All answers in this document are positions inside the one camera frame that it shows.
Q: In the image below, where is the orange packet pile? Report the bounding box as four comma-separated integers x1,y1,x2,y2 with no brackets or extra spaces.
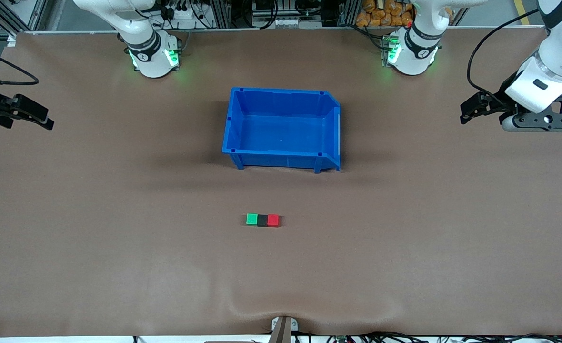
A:
356,0,415,27

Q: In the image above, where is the brown table mat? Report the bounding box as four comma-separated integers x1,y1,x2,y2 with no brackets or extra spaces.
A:
0,26,562,337

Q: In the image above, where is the white power strip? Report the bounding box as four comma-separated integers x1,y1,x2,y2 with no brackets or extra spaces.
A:
172,5,201,20

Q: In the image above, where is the blue plastic storage bin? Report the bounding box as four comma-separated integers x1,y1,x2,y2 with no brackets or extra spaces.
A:
222,87,341,174

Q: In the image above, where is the white connector strip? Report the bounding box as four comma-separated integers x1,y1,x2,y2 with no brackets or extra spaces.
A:
271,17,322,28

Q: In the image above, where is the metal table edge clamp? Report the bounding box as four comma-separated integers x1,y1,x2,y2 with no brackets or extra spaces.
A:
270,316,299,343

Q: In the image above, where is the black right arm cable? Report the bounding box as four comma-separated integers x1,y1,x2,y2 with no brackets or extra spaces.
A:
0,42,40,87

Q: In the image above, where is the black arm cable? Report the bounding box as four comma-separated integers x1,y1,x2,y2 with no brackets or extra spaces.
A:
467,9,542,96
0,42,40,87

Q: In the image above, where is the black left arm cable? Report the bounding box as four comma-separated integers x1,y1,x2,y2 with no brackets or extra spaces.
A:
467,9,542,96

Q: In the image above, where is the black cable bundle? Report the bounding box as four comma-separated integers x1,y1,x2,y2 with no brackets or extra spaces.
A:
326,332,562,343

